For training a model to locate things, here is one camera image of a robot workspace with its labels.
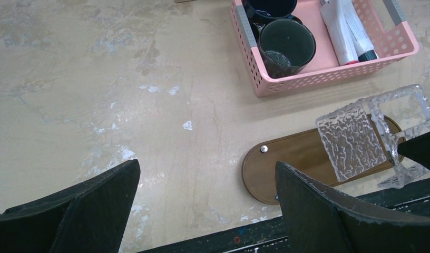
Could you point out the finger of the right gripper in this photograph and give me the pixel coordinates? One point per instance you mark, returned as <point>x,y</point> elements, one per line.
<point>417,149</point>

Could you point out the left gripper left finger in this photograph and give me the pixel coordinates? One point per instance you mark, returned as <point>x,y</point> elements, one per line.
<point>90,216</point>

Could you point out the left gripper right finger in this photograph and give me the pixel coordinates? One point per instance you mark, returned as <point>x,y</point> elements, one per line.
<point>347,223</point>

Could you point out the clear acrylic holder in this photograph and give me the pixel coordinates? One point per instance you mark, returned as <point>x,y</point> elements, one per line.
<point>357,138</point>

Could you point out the oval wooden tray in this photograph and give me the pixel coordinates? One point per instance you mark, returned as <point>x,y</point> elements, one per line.
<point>304,151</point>

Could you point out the pink plastic basket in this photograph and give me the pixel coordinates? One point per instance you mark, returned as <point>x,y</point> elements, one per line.
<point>390,45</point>

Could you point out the toothpaste tube red cap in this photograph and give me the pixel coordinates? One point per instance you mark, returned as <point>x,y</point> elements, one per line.
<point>339,32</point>

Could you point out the dark green cup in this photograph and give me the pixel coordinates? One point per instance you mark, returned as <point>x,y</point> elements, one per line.
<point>286,47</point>

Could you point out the blue cup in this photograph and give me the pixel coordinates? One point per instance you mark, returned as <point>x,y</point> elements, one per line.
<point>262,12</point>

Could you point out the black base frame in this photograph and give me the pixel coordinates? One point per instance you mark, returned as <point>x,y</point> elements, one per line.
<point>270,235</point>

